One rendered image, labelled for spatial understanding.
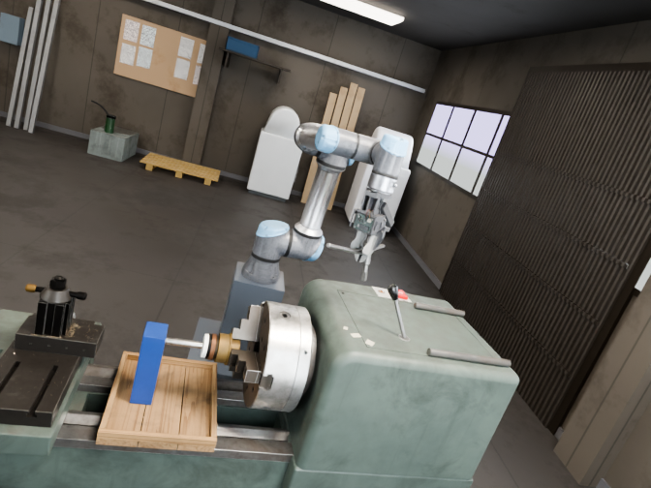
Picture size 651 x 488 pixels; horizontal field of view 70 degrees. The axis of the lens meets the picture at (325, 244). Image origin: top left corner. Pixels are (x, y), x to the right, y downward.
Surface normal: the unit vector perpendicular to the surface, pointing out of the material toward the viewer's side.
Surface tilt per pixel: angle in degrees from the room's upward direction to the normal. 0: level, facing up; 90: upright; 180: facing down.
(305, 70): 90
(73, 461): 90
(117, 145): 90
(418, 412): 90
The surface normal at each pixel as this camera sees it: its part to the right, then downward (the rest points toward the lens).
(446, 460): 0.21, 0.36
